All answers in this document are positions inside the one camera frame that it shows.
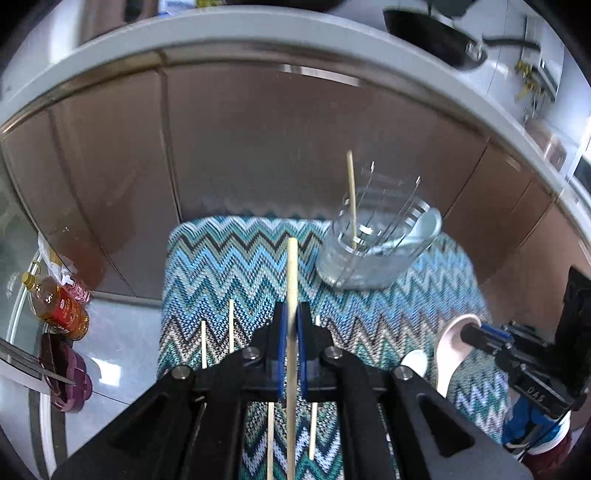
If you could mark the clear glass jar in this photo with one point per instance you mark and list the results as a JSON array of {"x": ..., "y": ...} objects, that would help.
[{"x": 364, "y": 263}]

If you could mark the zigzag patterned stool cushion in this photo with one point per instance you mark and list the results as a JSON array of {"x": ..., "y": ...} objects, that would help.
[{"x": 221, "y": 263}]

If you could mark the grey kitchen countertop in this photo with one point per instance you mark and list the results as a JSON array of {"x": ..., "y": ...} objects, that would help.
[{"x": 277, "y": 27}]

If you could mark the brown cabinet door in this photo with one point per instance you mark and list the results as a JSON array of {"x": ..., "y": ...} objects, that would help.
[
  {"x": 277, "y": 147},
  {"x": 498, "y": 203},
  {"x": 120, "y": 161},
  {"x": 545, "y": 277},
  {"x": 46, "y": 194}
]

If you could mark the maroon white-rimmed container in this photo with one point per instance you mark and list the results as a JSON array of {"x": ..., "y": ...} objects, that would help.
[{"x": 551, "y": 450}]

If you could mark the purple slipper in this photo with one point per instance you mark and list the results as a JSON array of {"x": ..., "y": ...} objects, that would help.
[
  {"x": 78, "y": 383},
  {"x": 53, "y": 364}
]

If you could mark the small pink bottle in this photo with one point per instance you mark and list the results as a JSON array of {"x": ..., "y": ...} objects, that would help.
[{"x": 79, "y": 290}]

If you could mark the white ceramic spoon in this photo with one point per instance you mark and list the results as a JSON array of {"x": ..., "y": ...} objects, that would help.
[
  {"x": 450, "y": 350},
  {"x": 415, "y": 362}
]

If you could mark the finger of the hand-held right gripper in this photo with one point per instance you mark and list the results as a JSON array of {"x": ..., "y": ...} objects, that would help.
[
  {"x": 480, "y": 339},
  {"x": 501, "y": 336}
]

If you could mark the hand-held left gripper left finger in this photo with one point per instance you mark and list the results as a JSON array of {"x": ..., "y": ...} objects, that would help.
[{"x": 281, "y": 360}]

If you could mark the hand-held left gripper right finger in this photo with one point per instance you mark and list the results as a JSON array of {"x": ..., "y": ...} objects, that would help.
[{"x": 303, "y": 360}]

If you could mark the crumpled plastic bag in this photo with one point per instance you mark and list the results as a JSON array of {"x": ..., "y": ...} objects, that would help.
[{"x": 57, "y": 258}]

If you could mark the wall rack with hanging utensils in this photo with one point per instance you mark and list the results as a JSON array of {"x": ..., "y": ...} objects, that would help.
[{"x": 535, "y": 74}]

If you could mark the wooden chopstick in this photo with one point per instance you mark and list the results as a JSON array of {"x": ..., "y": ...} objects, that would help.
[
  {"x": 231, "y": 323},
  {"x": 203, "y": 344},
  {"x": 352, "y": 198},
  {"x": 292, "y": 277},
  {"x": 313, "y": 429}
]

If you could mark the black frying pan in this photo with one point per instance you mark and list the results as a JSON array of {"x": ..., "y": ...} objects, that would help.
[{"x": 429, "y": 37}]

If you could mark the pinkish brown container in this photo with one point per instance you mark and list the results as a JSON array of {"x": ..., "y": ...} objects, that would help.
[{"x": 549, "y": 145}]

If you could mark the pale ceramic spoon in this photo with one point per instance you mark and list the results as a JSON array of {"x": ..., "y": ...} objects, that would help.
[{"x": 422, "y": 228}]

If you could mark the cooking oil bottle red label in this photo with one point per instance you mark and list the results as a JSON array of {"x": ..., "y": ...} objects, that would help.
[{"x": 60, "y": 314}]

